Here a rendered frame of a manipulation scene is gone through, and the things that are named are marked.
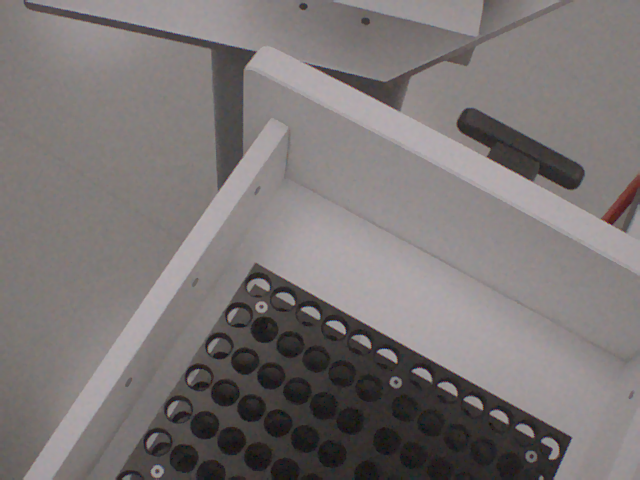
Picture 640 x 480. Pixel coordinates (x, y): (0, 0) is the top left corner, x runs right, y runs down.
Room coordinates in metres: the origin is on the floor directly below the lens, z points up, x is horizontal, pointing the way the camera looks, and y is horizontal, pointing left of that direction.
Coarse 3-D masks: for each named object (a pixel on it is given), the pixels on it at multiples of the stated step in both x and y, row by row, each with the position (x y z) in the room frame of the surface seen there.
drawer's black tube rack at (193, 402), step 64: (256, 320) 0.13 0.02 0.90; (192, 384) 0.10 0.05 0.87; (256, 384) 0.10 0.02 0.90; (320, 384) 0.11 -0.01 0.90; (384, 384) 0.11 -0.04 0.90; (192, 448) 0.07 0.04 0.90; (256, 448) 0.08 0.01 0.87; (320, 448) 0.08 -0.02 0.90; (384, 448) 0.09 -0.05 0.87; (448, 448) 0.09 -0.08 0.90; (512, 448) 0.09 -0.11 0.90
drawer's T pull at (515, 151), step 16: (464, 112) 0.27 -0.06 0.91; (480, 112) 0.27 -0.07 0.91; (464, 128) 0.26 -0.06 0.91; (480, 128) 0.26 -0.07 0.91; (496, 128) 0.26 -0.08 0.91; (512, 128) 0.26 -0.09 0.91; (496, 144) 0.25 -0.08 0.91; (512, 144) 0.25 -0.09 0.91; (528, 144) 0.25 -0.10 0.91; (496, 160) 0.24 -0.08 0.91; (512, 160) 0.24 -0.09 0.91; (528, 160) 0.24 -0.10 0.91; (544, 160) 0.25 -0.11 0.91; (560, 160) 0.25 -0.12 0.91; (528, 176) 0.23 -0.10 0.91; (544, 176) 0.24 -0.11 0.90; (560, 176) 0.24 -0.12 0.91; (576, 176) 0.24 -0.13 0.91
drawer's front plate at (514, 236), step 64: (256, 64) 0.26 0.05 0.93; (256, 128) 0.25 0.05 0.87; (320, 128) 0.24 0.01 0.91; (384, 128) 0.24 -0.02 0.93; (320, 192) 0.24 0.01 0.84; (384, 192) 0.23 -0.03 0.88; (448, 192) 0.22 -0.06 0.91; (512, 192) 0.21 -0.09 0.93; (448, 256) 0.21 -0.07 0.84; (512, 256) 0.20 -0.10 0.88; (576, 256) 0.19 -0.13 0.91; (576, 320) 0.19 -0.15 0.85
